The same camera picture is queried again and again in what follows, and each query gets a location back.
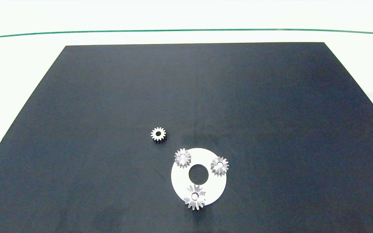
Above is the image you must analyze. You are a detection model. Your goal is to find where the large steel gear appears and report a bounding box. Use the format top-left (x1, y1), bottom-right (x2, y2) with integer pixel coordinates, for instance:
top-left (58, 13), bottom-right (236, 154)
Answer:
top-left (184, 184), bottom-right (207, 211)

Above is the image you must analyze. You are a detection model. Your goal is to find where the round white plate with pins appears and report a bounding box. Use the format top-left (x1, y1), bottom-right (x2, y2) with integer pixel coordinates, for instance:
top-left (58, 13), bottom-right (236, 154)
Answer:
top-left (171, 148), bottom-right (227, 206)

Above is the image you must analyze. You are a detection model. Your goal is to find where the dark mat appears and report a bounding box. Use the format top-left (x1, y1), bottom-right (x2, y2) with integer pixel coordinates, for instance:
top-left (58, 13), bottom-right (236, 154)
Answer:
top-left (0, 42), bottom-right (373, 233)

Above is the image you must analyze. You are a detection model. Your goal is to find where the small steel gear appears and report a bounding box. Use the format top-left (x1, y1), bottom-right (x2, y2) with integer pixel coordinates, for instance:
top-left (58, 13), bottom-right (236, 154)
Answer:
top-left (174, 148), bottom-right (192, 168)
top-left (210, 156), bottom-right (230, 177)
top-left (151, 127), bottom-right (167, 142)

